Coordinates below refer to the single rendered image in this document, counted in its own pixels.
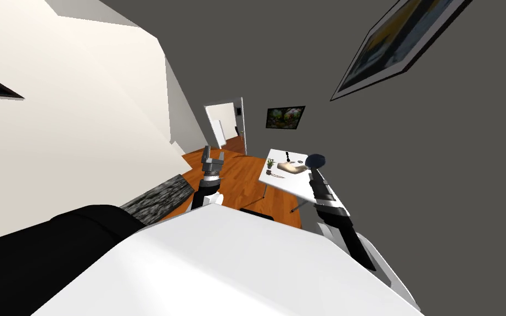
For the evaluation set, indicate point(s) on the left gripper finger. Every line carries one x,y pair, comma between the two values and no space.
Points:
206,153
221,157

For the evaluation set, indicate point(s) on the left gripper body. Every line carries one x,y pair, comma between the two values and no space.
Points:
212,167

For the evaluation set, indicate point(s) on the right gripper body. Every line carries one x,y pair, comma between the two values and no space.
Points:
323,189

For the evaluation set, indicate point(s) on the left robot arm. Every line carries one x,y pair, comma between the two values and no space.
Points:
38,254

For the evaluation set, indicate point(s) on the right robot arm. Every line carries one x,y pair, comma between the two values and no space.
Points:
345,232

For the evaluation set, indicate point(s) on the white door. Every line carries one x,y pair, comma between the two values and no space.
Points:
218,133

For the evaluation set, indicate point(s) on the dark blue round knob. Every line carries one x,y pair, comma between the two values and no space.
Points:
315,161

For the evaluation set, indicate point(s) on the white table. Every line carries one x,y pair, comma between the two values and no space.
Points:
289,185

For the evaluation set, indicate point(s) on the dark grey mottled slab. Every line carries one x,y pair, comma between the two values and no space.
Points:
158,199

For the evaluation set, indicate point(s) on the small green framed picture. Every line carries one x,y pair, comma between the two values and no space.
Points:
285,117

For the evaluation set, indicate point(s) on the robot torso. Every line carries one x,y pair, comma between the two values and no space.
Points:
235,272

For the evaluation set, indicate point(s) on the large framed picture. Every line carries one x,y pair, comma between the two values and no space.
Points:
400,41

